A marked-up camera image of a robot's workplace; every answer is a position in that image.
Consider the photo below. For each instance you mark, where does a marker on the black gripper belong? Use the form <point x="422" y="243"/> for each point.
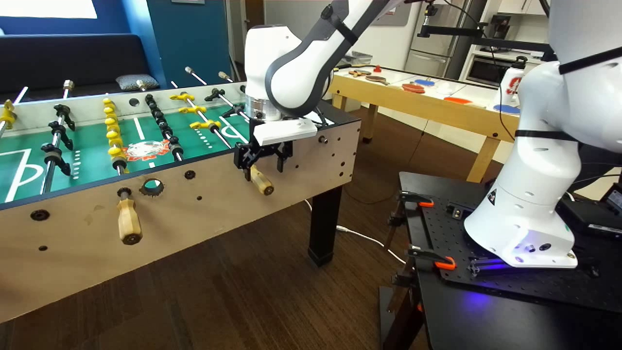
<point x="266" y="149"/>

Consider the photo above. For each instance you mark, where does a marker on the foosball rod three yellow players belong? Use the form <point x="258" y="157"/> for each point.
<point x="262" y="182"/>

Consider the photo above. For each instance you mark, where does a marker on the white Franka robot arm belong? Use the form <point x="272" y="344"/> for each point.
<point x="550" y="161"/>

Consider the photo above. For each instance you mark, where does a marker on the foosball rod two black players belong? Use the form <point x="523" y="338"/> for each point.
<point x="227" y="103"/>

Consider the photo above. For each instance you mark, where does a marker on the foosball table with green field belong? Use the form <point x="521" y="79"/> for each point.
<point x="214" y="206"/>

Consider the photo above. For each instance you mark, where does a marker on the black foosball table leg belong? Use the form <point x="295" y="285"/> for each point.
<point x="322" y="219"/>

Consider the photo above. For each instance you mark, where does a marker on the foosball rod five black players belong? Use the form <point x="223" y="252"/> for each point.
<point x="161" y="126"/>

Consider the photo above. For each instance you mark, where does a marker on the foosball rod three black players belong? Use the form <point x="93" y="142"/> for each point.
<point x="60" y="132"/>

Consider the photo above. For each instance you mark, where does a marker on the foosball rod two yellow players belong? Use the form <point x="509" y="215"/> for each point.
<point x="6" y="112"/>

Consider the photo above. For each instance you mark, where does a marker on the gray cushion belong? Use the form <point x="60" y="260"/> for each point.
<point x="136" y="81"/>

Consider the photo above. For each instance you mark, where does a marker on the red flat object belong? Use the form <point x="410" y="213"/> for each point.
<point x="412" y="87"/>

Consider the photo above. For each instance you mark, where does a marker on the light wooden table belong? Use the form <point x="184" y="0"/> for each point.
<point x="420" y="103"/>

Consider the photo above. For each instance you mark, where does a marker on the small blue disc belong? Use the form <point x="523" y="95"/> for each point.
<point x="424" y="81"/>

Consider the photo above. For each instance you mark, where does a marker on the orange flat disc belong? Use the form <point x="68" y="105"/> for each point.
<point x="457" y="99"/>

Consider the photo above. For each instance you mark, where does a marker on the dark blue sofa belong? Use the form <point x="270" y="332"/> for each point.
<point x="64" y="60"/>

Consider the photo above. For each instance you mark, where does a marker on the large blue disc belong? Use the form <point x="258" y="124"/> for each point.
<point x="507" y="108"/>

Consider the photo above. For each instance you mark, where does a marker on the white microwave oven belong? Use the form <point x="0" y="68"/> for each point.
<point x="495" y="64"/>

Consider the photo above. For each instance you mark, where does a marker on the white container red logo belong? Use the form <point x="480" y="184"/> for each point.
<point x="513" y="83"/>

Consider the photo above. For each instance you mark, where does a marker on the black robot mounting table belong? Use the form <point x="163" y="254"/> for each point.
<point x="517" y="303"/>

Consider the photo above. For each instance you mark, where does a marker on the black electronics box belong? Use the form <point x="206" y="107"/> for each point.
<point x="593" y="210"/>

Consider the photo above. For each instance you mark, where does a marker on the gray metal shelf frame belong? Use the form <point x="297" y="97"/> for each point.
<point x="447" y="35"/>

